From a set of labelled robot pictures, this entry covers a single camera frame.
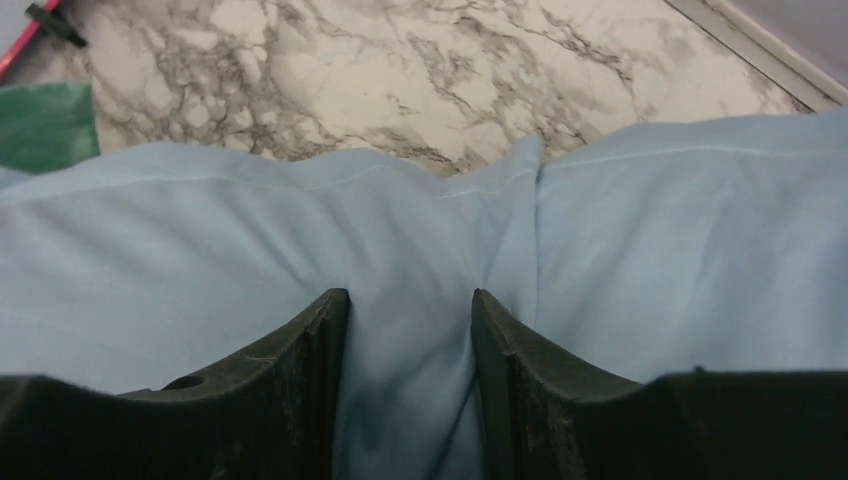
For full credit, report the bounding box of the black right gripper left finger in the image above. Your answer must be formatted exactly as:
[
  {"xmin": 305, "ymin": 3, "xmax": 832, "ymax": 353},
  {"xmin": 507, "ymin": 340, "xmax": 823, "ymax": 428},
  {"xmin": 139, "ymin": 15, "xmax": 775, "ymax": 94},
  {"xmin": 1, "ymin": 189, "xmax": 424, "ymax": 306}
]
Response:
[{"xmin": 1, "ymin": 289, "xmax": 350, "ymax": 479}]

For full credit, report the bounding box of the green patterned cloth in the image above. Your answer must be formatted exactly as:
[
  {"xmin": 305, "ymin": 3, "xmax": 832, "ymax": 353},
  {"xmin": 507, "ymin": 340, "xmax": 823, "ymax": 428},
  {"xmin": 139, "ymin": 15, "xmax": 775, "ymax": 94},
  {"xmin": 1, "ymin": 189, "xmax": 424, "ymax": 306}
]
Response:
[{"xmin": 1, "ymin": 82, "xmax": 100, "ymax": 174}]

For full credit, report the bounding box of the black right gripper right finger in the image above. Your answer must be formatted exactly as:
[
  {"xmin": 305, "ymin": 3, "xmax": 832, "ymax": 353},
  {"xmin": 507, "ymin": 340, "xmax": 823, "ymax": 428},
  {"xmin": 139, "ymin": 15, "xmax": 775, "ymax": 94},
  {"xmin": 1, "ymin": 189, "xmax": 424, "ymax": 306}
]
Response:
[{"xmin": 471, "ymin": 289, "xmax": 847, "ymax": 479}]

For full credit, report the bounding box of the black whiteboard clip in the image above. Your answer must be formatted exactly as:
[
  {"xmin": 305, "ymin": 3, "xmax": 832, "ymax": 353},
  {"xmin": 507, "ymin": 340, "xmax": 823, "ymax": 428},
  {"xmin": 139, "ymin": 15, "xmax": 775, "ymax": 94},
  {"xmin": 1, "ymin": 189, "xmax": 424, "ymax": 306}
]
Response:
[{"xmin": 25, "ymin": 1, "xmax": 88, "ymax": 49}]

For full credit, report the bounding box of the pink framed whiteboard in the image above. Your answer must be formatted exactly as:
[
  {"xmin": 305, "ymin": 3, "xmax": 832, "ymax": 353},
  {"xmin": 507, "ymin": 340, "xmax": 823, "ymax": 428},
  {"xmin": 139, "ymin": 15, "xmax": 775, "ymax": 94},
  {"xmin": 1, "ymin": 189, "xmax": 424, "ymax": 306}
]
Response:
[{"xmin": 1, "ymin": 0, "xmax": 63, "ymax": 78}]

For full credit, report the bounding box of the light blue pillowcase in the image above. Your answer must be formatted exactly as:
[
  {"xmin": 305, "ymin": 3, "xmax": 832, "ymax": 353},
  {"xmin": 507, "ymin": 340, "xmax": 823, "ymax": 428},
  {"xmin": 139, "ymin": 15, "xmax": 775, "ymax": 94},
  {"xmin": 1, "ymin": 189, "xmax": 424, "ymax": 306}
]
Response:
[{"xmin": 1, "ymin": 109, "xmax": 847, "ymax": 479}]

